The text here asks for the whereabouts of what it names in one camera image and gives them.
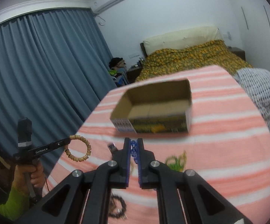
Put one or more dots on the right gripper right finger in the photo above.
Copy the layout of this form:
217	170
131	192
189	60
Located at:
183	197

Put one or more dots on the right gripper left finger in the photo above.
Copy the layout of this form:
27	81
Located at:
83	197

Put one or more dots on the green sleeved left forearm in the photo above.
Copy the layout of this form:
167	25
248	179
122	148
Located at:
18	202

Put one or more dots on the person's left hand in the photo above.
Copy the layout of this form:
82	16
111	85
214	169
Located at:
25	174

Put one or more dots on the black smart watch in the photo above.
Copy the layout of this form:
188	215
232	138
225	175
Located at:
112	148

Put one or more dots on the striped pink white tablecloth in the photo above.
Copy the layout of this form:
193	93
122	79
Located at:
228	145

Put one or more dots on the blue curtain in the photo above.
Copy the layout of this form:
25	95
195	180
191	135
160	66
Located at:
54	71

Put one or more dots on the open cardboard box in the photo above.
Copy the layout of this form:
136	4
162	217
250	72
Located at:
164	107

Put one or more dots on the pile of clothes with hat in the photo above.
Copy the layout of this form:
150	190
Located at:
118	71

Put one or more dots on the left dark nightstand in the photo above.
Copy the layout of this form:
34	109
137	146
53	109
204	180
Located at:
133	73

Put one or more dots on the dark nightstand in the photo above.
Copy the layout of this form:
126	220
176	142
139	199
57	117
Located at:
133	73
238	52

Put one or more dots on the black white checkered blanket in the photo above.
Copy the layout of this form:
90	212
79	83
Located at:
256	84

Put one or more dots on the bed with yellow floral cover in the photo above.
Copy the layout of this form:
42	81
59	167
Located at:
170	61

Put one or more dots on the right dark nightstand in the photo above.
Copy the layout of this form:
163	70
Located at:
238	52

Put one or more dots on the cream bed headboard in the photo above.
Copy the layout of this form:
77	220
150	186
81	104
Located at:
180	39

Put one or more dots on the white air conditioner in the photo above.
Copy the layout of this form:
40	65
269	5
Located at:
98	6

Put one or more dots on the white wardrobe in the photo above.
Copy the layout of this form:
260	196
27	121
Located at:
253	17

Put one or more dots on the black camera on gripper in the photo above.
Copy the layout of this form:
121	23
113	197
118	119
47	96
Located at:
24	132

